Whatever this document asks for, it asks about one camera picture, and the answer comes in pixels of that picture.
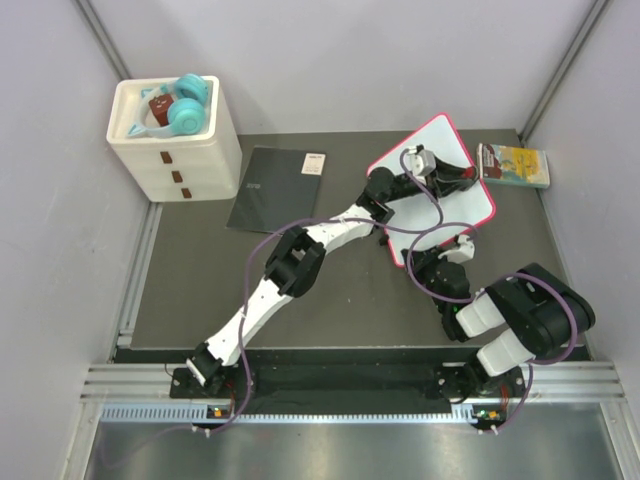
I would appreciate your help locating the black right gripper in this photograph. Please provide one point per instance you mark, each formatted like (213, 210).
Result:
(422, 261)

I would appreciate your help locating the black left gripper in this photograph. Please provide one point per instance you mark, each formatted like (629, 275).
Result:
(444, 179)

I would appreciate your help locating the pink framed whiteboard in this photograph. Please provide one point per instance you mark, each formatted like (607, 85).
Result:
(473, 207)

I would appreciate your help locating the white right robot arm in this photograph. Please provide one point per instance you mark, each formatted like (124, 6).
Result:
(540, 313)

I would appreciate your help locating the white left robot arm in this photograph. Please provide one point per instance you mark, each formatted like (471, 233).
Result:
(294, 264)

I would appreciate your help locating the yellow green book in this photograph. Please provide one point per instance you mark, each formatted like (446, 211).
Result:
(514, 166)

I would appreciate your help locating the black notebook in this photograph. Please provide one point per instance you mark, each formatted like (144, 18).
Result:
(279, 186)

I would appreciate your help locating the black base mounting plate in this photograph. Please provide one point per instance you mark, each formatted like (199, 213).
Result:
(351, 381)

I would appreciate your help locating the white drawer unit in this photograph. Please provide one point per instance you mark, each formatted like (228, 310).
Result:
(199, 167)

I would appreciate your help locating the teal cat ear headphones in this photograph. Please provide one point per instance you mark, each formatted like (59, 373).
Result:
(185, 115)

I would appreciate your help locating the brown cube toy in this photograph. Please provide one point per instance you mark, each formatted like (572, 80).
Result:
(159, 107)

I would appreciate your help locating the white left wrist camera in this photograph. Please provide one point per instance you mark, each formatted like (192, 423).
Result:
(419, 161)

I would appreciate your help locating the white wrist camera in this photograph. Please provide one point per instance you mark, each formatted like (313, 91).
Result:
(419, 161)
(461, 251)

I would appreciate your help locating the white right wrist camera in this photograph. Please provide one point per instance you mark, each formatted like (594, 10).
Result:
(461, 251)

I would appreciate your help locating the grey slotted cable duct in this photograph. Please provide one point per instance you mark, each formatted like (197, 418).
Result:
(206, 414)

